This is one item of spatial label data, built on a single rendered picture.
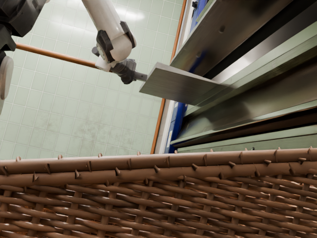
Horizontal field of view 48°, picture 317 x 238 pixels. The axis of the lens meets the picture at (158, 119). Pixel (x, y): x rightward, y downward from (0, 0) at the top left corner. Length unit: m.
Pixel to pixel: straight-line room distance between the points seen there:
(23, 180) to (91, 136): 2.71
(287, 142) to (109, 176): 0.68
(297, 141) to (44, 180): 0.67
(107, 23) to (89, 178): 1.02
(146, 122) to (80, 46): 0.84
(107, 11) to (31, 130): 1.91
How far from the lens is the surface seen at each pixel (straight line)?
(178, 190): 0.27
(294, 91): 0.93
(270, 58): 1.12
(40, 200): 0.27
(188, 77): 1.55
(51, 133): 3.00
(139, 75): 1.76
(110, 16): 1.26
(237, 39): 1.56
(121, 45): 1.29
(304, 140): 0.83
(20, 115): 3.05
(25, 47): 1.80
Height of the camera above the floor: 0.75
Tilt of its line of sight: 9 degrees up
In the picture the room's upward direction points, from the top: 12 degrees clockwise
